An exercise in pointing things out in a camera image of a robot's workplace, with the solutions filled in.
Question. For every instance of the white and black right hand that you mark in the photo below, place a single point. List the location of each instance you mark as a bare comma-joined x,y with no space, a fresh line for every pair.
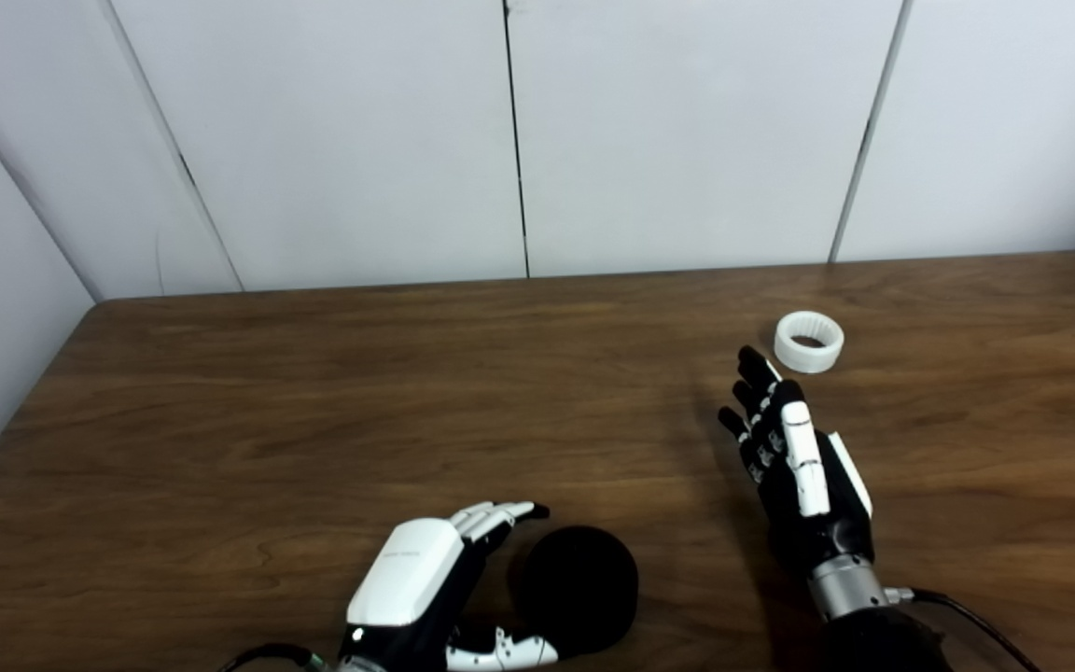
817,504

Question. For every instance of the white and black left hand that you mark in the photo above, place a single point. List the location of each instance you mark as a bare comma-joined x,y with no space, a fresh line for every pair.
407,574

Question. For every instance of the round black part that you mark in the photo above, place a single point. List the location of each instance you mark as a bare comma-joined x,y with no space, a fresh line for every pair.
584,588

